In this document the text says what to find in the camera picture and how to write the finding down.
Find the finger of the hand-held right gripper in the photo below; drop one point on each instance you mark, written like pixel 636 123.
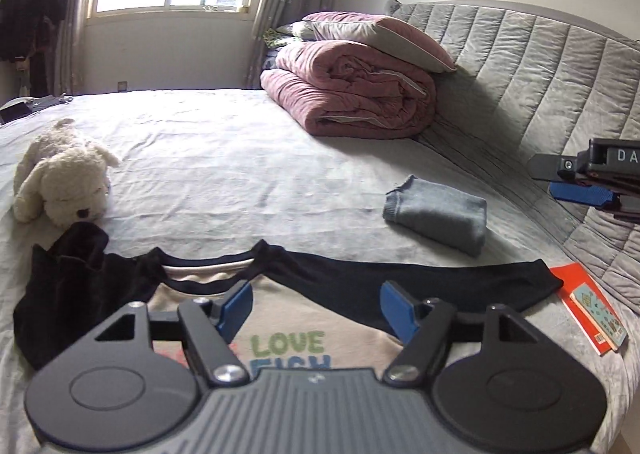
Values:
pixel 550 167
pixel 580 194

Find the grey folded sweater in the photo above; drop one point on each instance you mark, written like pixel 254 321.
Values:
pixel 440 219

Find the grey quilted headboard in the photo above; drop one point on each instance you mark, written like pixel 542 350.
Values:
pixel 525 58

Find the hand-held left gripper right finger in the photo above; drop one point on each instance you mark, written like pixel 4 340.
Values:
pixel 397 309

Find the grey bed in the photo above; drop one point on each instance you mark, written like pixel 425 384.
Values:
pixel 225 158

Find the green patterned pillow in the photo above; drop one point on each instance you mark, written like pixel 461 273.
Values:
pixel 277 37

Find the black smartphone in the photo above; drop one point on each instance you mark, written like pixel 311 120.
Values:
pixel 12 112

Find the pink beige pillow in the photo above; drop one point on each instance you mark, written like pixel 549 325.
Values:
pixel 380 33

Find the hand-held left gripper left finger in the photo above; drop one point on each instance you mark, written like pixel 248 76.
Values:
pixel 236 309

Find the white plush dog toy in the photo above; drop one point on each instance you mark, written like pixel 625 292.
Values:
pixel 60 173

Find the red book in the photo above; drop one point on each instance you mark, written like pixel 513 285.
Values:
pixel 567 281

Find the pink folded quilt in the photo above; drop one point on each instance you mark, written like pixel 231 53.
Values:
pixel 350 88

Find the teal illustrated booklet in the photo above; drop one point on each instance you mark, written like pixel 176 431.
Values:
pixel 600 316

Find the beige black-sleeved sweatshirt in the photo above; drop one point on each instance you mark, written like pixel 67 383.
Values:
pixel 350 284

